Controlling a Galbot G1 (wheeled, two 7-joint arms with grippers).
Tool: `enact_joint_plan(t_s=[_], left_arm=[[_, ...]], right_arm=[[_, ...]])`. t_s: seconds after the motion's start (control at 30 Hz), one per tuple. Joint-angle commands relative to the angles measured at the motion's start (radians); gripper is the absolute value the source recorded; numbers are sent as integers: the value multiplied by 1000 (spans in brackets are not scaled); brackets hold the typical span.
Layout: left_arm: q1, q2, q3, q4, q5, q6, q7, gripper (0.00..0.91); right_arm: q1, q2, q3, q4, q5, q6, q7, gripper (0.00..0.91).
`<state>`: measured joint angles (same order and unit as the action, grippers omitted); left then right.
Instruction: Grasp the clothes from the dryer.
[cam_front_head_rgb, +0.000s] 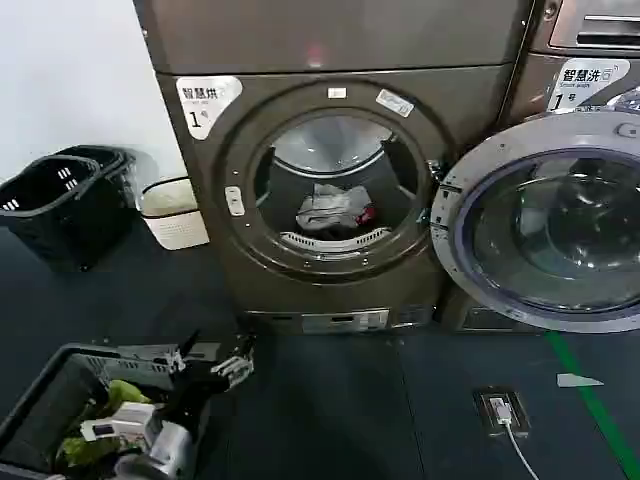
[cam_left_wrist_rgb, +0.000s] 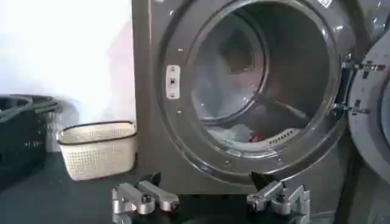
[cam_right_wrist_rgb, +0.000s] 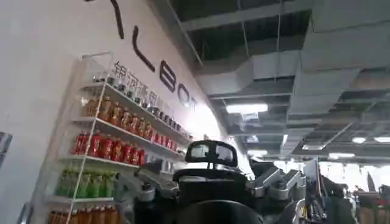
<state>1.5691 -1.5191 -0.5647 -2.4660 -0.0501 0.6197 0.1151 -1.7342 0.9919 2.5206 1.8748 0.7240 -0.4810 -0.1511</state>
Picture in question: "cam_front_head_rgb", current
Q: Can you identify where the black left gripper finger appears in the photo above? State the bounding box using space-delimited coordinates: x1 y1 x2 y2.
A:
152 329 201 375
210 333 257 392

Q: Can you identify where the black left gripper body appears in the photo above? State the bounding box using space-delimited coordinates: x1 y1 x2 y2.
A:
158 360 230 427

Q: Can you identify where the green cloth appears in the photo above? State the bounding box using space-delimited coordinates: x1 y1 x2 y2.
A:
53 378 152 464

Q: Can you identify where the dark grey laundry basket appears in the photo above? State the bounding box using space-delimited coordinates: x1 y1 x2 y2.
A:
0 341 222 480

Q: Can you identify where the white plastic bin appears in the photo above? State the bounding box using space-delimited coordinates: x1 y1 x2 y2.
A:
139 178 212 252

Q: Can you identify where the black plastic laundry basket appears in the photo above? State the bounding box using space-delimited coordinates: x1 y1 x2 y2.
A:
0 154 110 274
51 144 139 211

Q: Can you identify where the grey white crumpled garment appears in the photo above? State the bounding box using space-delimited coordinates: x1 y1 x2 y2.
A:
295 182 372 232

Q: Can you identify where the dark red garment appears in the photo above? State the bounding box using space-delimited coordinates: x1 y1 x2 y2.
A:
353 201 379 227

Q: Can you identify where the metal floor socket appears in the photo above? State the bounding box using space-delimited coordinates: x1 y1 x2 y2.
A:
472 386 532 440

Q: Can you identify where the grey front-load dryer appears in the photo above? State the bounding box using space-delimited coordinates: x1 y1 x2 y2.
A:
131 0 537 337

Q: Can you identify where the white paper scrap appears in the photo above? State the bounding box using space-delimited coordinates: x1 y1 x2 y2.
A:
556 372 606 389

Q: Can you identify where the round glass dryer door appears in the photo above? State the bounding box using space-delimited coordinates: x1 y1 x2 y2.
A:
429 110 640 335

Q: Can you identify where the green floor tape line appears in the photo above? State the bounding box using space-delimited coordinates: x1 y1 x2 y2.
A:
543 329 640 480

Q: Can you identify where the grey front-load washer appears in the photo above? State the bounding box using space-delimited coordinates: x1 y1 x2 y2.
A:
439 0 640 332

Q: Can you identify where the white plug and cable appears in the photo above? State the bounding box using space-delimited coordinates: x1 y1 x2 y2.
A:
491 396 534 480

